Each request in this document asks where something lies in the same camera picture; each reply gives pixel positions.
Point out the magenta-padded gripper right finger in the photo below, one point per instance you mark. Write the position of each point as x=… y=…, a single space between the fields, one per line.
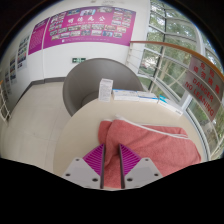
x=143 y=171

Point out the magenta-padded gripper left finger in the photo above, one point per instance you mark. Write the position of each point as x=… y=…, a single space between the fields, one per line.
x=81 y=171

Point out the pink terry towel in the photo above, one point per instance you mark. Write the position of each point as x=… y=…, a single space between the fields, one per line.
x=160 y=146

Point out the white upright carton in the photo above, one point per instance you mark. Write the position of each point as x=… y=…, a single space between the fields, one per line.
x=105 y=90

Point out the grey tub chair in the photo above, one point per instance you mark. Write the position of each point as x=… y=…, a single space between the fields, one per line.
x=83 y=80

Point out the silver red-lettered warning sign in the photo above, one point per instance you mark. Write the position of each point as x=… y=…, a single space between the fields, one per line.
x=205 y=88

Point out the green exit sign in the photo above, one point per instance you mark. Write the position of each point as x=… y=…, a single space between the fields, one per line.
x=79 y=60

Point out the photo display board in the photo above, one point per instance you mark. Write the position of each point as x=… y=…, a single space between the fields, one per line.
x=22 y=52
x=13 y=70

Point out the orange wooden handrail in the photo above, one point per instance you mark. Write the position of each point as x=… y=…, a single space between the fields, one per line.
x=173 y=47

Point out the narrow magenta wall poster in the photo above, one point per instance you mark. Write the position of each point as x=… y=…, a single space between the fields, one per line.
x=37 y=36

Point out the large magenta wall poster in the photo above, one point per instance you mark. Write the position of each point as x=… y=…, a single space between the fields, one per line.
x=90 y=28

